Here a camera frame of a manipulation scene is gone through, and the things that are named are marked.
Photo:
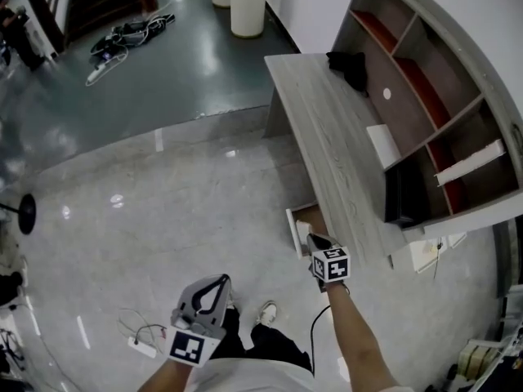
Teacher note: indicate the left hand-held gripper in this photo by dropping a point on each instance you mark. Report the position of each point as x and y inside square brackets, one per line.
[192, 343]

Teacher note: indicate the black cloth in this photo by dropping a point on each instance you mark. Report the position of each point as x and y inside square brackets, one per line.
[349, 68]

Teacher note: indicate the grey wooden shelf unit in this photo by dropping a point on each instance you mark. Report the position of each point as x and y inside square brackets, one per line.
[441, 96]

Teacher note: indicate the grey wooden desk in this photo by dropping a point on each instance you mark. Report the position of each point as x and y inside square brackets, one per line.
[327, 137]

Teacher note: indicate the person's black trousers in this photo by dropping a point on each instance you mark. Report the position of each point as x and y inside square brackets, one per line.
[269, 341]

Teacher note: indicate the person's white right shoe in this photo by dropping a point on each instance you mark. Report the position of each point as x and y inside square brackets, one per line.
[267, 313]

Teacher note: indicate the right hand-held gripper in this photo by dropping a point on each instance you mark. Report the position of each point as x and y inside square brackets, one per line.
[333, 265]

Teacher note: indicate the person's white shoe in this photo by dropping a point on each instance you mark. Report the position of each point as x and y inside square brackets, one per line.
[233, 304]
[267, 313]

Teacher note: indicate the white wall panel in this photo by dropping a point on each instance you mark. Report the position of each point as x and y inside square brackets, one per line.
[427, 253]

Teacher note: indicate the person's right forearm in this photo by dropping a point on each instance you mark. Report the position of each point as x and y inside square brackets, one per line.
[359, 341]

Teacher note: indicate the person's white shirt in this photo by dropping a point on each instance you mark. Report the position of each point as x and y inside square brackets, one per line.
[253, 376]

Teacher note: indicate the person's white left shoe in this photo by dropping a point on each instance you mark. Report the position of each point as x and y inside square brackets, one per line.
[233, 304]

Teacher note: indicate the white power strip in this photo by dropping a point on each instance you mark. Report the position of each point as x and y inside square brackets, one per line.
[142, 346]
[102, 69]

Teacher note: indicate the white purple book box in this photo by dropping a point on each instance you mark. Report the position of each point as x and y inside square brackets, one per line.
[470, 163]

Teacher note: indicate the grey desk drawer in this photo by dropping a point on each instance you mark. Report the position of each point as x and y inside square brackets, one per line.
[314, 219]

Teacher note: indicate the black box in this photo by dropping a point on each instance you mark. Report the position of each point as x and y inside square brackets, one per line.
[402, 196]

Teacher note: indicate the person's left forearm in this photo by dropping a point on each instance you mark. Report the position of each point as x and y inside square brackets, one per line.
[167, 378]

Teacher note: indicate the dark wooden staircase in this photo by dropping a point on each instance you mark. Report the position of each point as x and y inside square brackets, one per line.
[102, 2]

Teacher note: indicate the black round-base stand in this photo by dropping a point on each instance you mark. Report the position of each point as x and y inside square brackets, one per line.
[28, 214]

